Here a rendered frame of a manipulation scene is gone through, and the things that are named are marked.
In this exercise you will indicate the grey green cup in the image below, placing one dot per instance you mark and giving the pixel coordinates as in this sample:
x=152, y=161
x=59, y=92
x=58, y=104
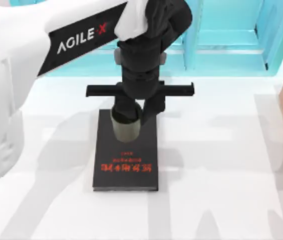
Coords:
x=126, y=132

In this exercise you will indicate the black book with red lettering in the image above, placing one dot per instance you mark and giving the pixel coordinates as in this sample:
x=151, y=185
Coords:
x=125, y=172

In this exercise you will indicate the light blue rack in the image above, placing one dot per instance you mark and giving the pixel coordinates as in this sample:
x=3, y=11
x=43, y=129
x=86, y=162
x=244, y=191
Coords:
x=221, y=37

